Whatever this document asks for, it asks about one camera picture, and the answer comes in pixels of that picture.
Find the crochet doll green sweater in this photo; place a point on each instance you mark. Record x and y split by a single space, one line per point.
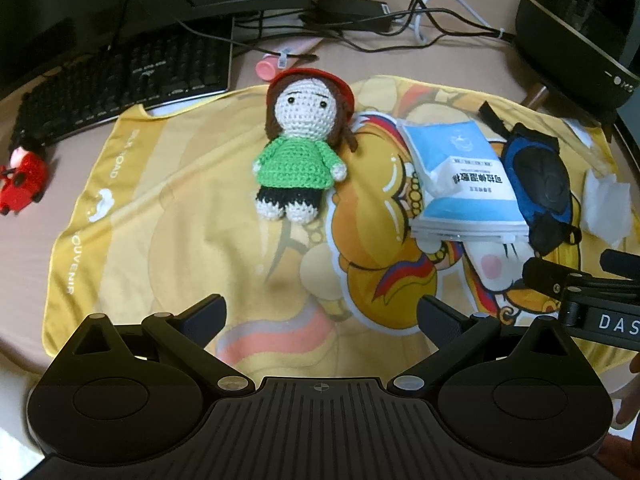
295 160

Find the yellow printed cloth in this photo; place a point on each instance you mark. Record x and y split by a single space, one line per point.
175 210

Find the black power adapter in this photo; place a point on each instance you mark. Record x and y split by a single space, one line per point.
350 7

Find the black keyboard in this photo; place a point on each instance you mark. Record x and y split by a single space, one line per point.
125 80

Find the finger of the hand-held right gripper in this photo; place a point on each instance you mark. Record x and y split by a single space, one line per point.
622 261
550 274

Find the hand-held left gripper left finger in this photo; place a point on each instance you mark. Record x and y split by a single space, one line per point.
207 317

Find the person's right hand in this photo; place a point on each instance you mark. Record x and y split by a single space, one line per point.
629 395

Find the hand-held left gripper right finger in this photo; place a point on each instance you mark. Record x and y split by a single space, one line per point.
440 321

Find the white folded tissue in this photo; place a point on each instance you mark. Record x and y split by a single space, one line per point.
606 205

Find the dark edged grey device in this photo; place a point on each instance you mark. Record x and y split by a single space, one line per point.
629 140

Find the red crochet toy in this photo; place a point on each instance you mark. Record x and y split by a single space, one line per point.
25 180

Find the pink tube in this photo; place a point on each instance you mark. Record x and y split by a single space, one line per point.
265 67

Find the black monitor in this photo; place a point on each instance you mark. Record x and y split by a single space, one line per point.
50 10

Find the blue black small pouch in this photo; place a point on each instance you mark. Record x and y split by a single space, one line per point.
540 175

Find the black humidifier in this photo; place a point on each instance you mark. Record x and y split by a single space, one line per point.
575 35

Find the blue white wipes packet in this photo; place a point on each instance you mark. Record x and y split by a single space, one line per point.
465 170

